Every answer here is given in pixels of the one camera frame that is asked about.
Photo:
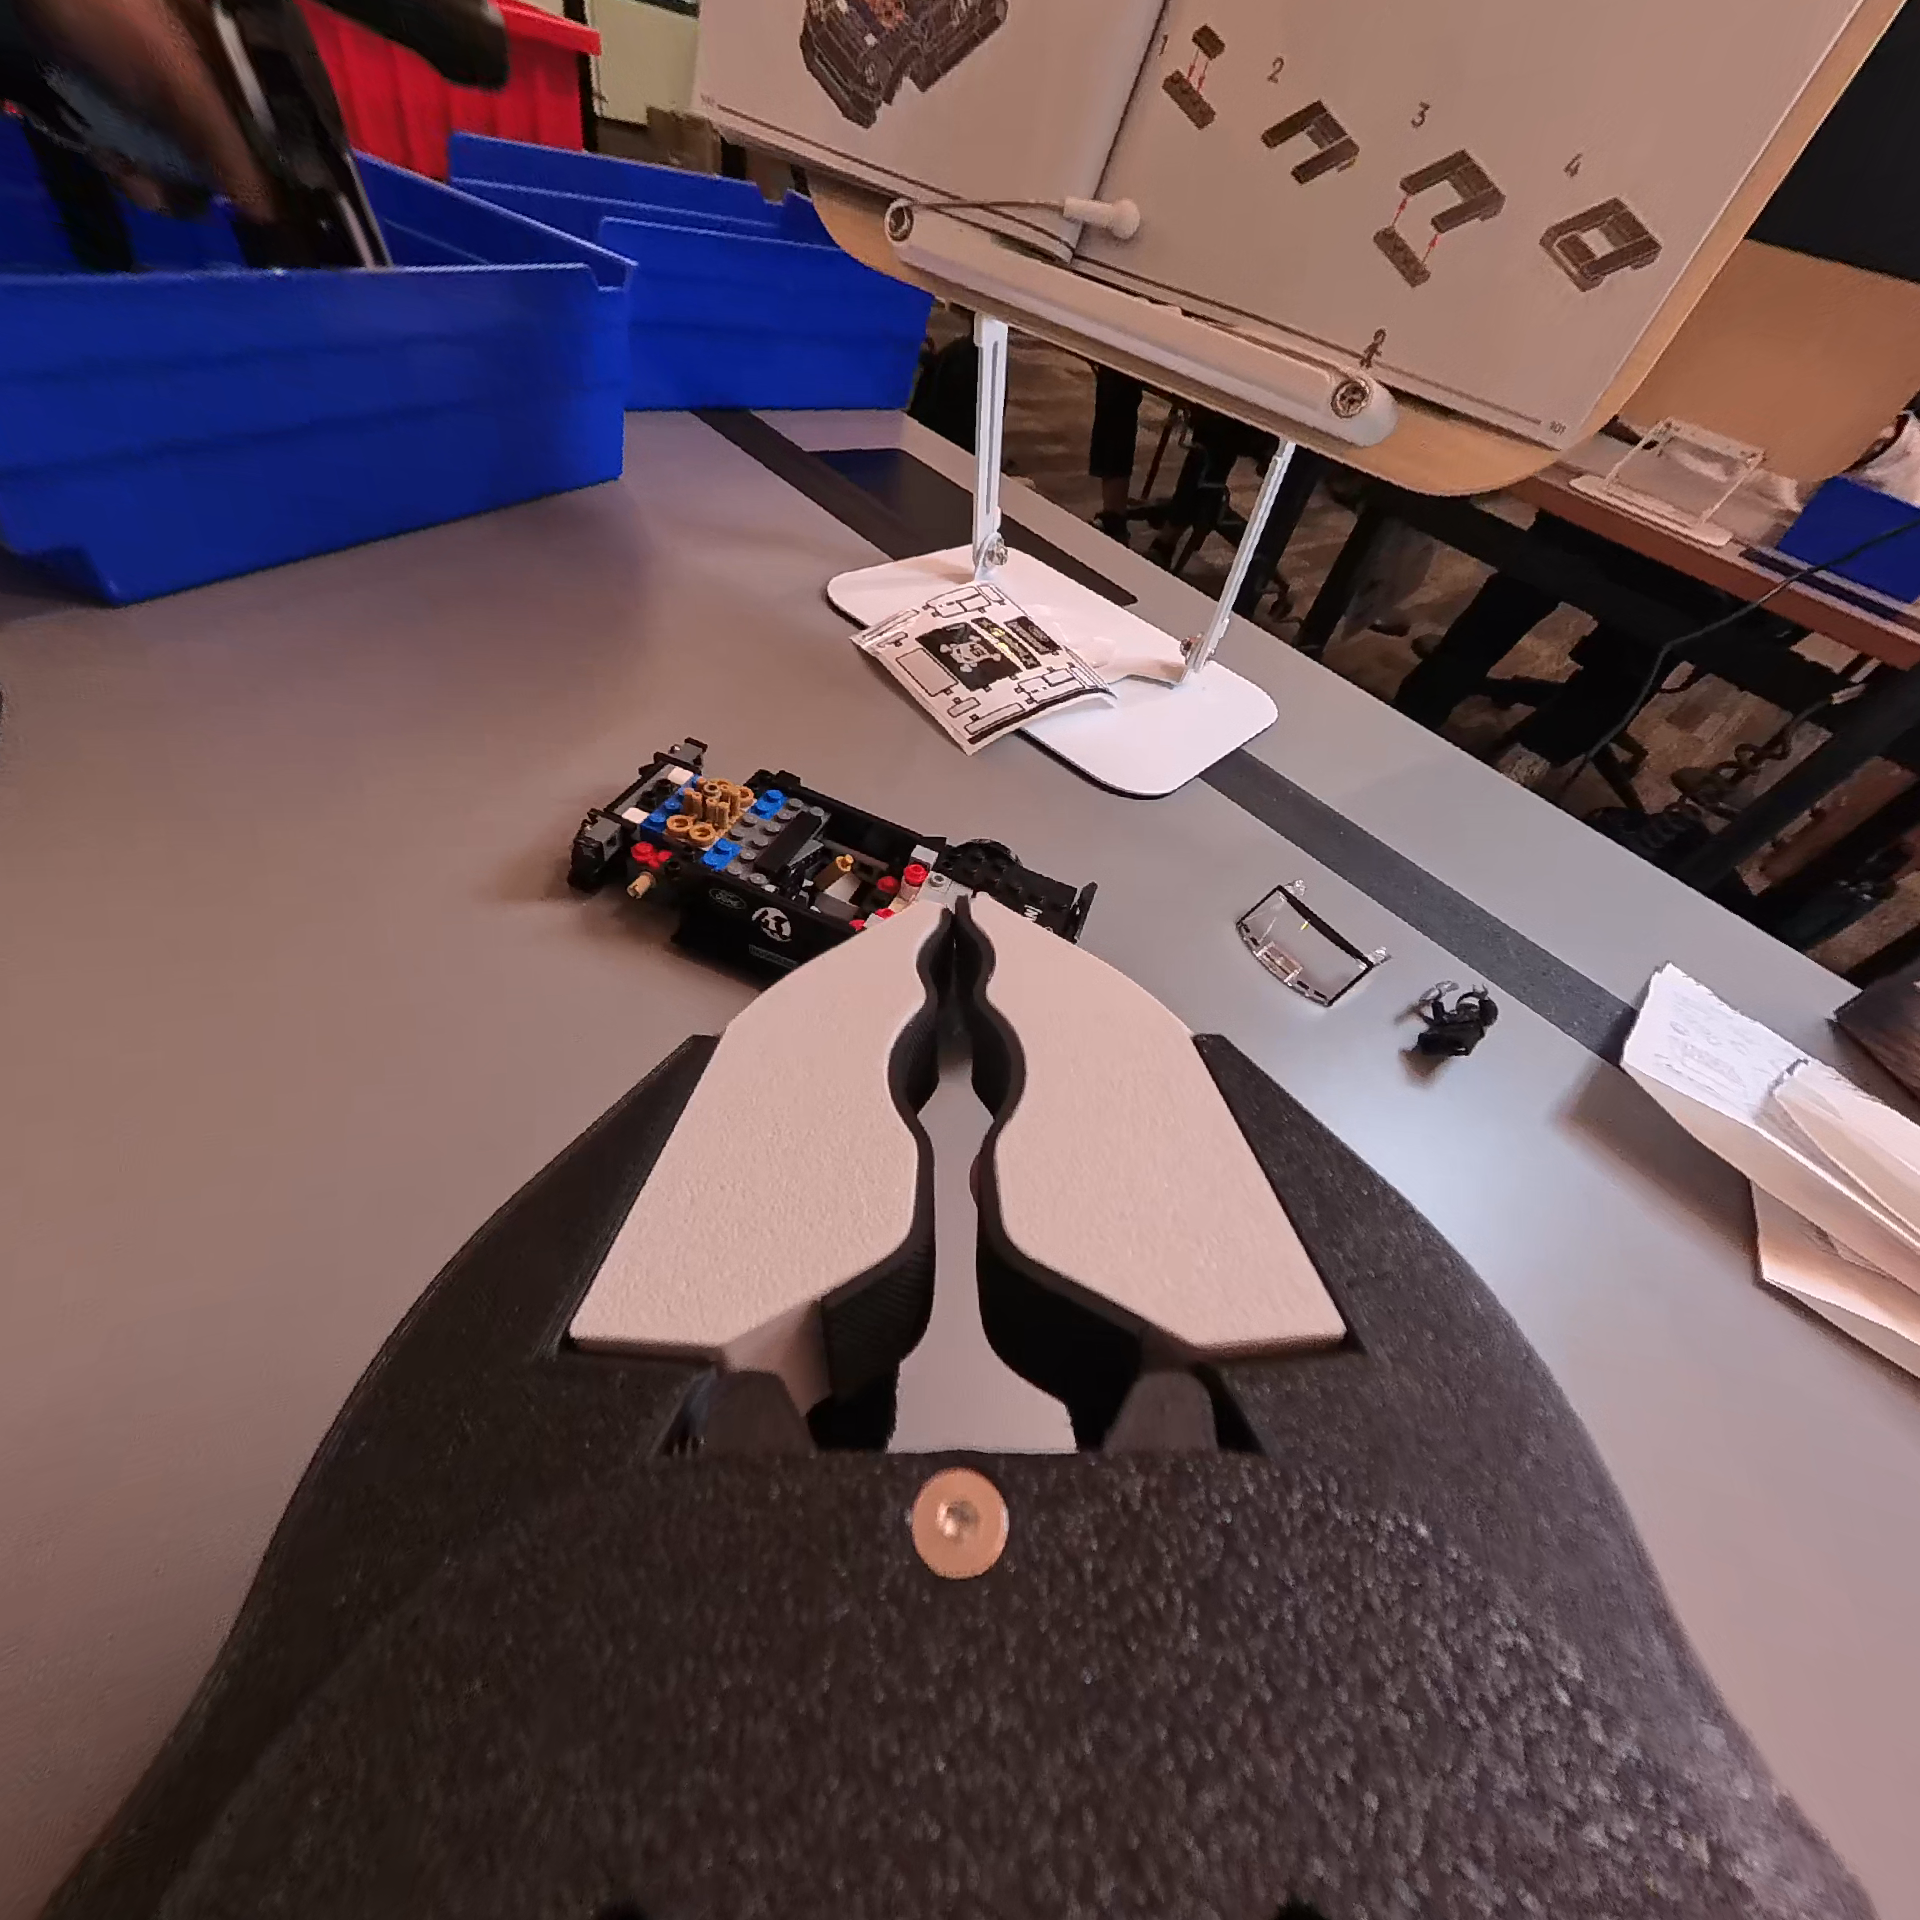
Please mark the black lego panel piece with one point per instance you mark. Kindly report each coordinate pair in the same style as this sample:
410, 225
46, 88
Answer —
1450, 1016

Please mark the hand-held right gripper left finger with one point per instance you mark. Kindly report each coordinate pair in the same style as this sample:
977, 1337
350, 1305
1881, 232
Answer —
748, 1182

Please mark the black office chair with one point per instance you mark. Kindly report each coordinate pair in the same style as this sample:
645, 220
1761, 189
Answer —
1203, 496

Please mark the beige and black desk divider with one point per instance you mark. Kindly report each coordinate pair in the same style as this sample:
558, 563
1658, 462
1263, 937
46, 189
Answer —
1768, 343

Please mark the transparent lego windshield piece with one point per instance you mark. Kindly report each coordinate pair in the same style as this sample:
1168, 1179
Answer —
1302, 937

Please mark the person's left hand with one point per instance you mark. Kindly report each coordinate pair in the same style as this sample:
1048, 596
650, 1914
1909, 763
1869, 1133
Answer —
164, 57

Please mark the partly built lego car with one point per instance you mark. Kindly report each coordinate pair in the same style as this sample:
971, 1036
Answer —
717, 874

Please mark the lego set box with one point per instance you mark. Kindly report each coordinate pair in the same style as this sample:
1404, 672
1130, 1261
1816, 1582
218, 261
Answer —
1891, 1016

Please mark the black and white sticker sheet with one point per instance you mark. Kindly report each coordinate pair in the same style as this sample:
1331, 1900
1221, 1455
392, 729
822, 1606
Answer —
993, 660

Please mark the instruction booklet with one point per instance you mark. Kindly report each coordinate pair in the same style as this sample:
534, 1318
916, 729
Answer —
1350, 146

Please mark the wooden desk with black legs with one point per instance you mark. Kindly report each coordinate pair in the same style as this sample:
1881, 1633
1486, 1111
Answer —
1727, 552

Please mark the red plastic bin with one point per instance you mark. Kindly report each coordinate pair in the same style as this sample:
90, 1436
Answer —
436, 57

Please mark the white paper sheets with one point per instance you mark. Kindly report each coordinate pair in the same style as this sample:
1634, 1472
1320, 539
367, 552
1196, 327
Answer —
1801, 1173

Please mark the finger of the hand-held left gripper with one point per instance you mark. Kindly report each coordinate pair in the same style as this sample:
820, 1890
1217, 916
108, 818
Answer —
326, 178

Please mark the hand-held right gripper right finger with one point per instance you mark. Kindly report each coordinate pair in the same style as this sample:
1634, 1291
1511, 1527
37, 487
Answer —
1170, 1182

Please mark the small blue parts bin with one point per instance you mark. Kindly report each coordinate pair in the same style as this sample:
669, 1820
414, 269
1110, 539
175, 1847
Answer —
1862, 539

